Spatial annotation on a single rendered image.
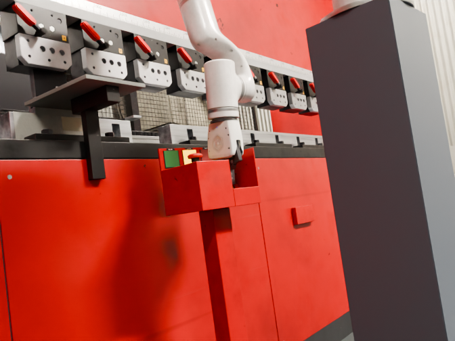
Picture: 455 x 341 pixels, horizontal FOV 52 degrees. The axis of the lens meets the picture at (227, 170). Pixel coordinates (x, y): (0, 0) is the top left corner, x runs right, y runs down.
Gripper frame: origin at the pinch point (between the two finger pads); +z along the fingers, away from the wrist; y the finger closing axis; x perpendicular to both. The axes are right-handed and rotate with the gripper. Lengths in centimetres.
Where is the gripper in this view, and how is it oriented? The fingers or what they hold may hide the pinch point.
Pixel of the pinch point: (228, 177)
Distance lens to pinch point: 127.4
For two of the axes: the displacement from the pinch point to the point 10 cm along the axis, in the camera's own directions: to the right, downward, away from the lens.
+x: 7.5, -0.5, 6.6
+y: 6.6, -0.6, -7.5
